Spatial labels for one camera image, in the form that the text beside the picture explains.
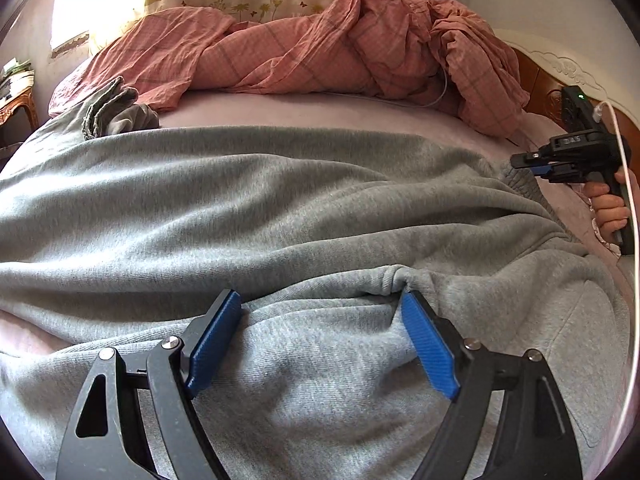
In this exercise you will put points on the bright window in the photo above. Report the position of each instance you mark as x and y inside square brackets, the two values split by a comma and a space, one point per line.
[90, 0]

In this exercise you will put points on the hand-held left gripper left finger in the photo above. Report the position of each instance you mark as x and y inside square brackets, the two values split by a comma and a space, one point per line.
[215, 341]

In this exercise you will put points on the person's right hand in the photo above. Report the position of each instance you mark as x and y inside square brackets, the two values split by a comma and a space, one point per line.
[607, 210]

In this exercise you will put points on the carved wooden side table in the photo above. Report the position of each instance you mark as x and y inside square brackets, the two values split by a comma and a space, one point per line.
[15, 106]

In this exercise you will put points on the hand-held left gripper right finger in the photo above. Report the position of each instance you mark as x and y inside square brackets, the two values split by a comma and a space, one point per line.
[430, 350]

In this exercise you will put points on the folded olive grey pants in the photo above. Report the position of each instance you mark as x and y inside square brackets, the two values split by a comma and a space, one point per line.
[120, 116]

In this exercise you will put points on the light grey sweatpants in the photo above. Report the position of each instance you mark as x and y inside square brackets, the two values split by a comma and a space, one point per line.
[300, 210]

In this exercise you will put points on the wooden carved headboard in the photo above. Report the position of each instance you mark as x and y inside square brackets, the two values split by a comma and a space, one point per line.
[550, 60]

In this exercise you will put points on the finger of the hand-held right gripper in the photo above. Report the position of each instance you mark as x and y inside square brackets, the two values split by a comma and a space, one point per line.
[542, 170]
[527, 160]

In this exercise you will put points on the pink plaid duvet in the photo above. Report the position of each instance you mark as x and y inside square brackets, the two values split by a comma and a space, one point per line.
[300, 50]

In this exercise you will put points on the pink pillow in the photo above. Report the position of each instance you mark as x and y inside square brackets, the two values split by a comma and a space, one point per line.
[537, 127]

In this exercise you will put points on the stack of books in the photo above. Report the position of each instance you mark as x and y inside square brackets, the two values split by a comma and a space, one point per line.
[20, 77]

